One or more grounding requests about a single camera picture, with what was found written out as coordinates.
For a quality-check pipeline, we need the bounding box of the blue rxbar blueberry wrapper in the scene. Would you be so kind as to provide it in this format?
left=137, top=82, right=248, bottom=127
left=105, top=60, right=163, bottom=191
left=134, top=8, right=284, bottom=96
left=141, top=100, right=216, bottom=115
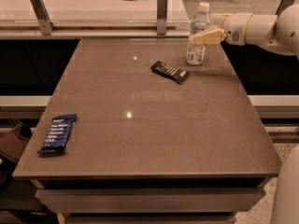
left=37, top=114, right=77, bottom=155

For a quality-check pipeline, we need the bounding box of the glass barrier panel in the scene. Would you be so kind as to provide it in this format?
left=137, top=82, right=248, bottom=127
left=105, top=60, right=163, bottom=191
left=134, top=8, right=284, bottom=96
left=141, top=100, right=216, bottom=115
left=0, top=0, right=281, bottom=28

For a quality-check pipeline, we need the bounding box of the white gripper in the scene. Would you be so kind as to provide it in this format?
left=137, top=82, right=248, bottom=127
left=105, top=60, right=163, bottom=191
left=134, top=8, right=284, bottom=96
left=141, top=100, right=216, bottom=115
left=189, top=12, right=252, bottom=46

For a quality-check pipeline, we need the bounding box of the clear plastic water bottle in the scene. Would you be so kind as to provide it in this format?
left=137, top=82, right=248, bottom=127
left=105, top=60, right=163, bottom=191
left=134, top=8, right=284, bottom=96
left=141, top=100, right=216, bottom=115
left=186, top=2, right=210, bottom=65

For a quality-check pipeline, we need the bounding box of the metal bracket post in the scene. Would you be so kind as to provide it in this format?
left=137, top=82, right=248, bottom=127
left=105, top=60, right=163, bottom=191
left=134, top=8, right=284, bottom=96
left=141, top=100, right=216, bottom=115
left=30, top=0, right=54, bottom=35
left=276, top=0, right=295, bottom=16
left=157, top=0, right=168, bottom=35

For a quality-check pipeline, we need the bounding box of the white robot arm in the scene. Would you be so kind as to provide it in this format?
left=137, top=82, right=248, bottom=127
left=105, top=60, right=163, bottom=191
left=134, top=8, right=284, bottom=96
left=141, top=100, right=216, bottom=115
left=189, top=5, right=299, bottom=224

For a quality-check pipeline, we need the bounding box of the dark object at left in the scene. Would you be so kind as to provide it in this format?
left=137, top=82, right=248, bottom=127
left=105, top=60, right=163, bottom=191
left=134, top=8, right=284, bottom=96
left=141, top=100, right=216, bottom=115
left=0, top=123, right=32, bottom=163

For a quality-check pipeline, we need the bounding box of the grey drawer front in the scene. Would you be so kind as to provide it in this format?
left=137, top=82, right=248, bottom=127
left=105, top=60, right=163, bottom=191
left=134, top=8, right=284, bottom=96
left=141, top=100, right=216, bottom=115
left=36, top=188, right=264, bottom=214

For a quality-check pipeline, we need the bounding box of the black snack bar wrapper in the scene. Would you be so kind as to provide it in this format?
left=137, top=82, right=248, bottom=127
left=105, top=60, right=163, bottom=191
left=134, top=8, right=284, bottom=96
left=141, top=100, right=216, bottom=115
left=150, top=61, right=189, bottom=85

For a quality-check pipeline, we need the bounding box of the middle metal bracket post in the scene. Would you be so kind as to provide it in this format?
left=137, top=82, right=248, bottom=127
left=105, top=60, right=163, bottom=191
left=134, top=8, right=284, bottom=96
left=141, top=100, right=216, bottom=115
left=157, top=0, right=168, bottom=35

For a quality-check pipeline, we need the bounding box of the left metal bracket post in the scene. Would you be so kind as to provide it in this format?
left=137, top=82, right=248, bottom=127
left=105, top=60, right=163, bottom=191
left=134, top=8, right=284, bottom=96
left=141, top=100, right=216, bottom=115
left=30, top=0, right=54, bottom=35

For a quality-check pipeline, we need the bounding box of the right metal bracket post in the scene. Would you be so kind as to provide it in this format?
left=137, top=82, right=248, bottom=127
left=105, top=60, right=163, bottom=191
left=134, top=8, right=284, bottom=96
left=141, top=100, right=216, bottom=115
left=276, top=0, right=295, bottom=16

